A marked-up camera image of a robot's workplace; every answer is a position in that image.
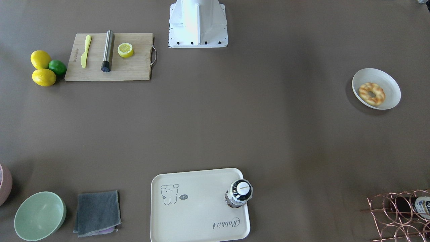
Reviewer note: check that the white plate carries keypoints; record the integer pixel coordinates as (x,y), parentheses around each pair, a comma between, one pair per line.
(385,81)

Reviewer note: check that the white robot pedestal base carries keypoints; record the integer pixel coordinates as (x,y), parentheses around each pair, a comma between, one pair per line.
(197,24)

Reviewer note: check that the grey folded cloth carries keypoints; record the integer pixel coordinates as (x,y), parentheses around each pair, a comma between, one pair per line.
(97,213)

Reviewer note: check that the yellow lemon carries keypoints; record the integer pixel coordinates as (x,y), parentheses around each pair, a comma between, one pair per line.
(40,59)
(44,77)

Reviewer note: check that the half lemon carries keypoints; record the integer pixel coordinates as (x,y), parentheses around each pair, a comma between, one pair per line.
(125,50)

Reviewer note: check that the steel cylinder muddler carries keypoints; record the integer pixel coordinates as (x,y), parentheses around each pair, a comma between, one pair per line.
(107,54)

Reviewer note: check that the yellow lemon upper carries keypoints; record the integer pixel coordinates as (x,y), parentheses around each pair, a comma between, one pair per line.
(40,59)

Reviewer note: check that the green lime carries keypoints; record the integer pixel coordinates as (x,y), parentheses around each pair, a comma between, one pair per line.
(57,66)

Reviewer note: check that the cream rabbit tray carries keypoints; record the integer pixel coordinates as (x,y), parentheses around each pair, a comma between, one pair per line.
(191,207)

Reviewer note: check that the pink bowl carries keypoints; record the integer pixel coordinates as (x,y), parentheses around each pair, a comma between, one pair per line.
(6,183)

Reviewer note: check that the yellow plastic knife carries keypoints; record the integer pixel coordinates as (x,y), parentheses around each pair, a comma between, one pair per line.
(83,59)

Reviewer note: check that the yellow lemon lower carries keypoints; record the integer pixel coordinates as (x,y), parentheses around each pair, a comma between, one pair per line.
(44,77)

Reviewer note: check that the mint green bowl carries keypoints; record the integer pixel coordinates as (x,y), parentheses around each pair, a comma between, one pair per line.
(39,216)

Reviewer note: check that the wooden cutting board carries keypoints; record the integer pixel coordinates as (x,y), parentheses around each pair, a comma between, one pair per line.
(135,68)

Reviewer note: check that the copper wire bottle rack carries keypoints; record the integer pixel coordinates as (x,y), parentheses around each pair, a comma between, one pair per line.
(392,228)

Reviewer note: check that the twisted ring donut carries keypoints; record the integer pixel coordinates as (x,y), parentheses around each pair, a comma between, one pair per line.
(372,94)

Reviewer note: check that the bottle in rack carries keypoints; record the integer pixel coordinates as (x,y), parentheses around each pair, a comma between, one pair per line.
(411,207)

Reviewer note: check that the dark tea bottle on tray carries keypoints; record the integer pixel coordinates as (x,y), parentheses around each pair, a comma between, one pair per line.
(239,193)

